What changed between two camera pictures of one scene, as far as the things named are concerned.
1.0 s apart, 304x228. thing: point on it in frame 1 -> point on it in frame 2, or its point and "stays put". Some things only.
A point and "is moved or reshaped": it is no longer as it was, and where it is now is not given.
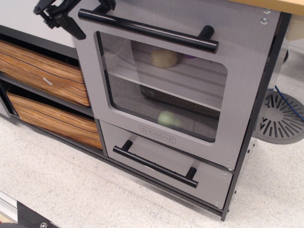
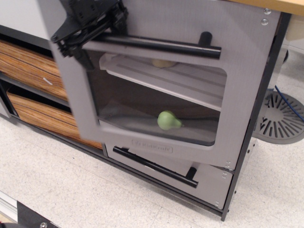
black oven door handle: x=205 y=42 -> x=204 y=49
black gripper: x=55 y=12 -> x=87 y=19
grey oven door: x=185 y=73 is moved or reshaped
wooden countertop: x=295 y=6 stays put
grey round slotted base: x=277 y=122 stays put
